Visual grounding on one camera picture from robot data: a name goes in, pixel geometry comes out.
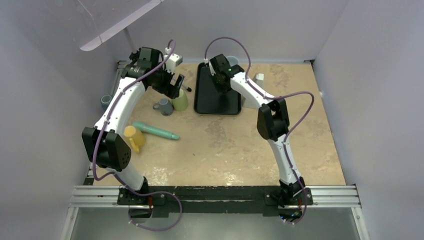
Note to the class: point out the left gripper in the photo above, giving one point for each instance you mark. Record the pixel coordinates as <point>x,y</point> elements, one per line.
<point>169,89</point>

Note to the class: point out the blue patterned mug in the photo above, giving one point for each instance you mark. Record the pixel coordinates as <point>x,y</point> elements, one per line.
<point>164,106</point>

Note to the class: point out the white mug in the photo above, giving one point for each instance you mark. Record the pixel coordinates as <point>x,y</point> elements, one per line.
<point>232,60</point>

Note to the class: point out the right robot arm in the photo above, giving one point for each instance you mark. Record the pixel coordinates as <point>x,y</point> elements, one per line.
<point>272,122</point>

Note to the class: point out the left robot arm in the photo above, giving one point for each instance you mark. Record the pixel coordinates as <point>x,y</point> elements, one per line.
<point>104,142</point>

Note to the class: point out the yellow mug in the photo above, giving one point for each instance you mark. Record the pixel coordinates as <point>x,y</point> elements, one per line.
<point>134,138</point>

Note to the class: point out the dark teal mug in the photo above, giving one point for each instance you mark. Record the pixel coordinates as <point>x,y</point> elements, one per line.
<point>105,101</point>

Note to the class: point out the tripod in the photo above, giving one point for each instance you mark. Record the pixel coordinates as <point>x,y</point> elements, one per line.
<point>184,86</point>

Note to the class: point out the green cup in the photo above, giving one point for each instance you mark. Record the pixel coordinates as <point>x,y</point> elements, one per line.
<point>180,103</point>

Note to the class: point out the black tray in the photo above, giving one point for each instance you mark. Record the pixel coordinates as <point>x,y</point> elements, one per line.
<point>208,101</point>

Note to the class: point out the teal cylinder toy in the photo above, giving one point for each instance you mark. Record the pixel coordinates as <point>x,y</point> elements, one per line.
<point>149,129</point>

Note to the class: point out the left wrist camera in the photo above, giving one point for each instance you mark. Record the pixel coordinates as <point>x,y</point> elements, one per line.
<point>172,60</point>

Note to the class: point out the aluminium rail frame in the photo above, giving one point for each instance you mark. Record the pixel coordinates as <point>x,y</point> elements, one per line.
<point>324,196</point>

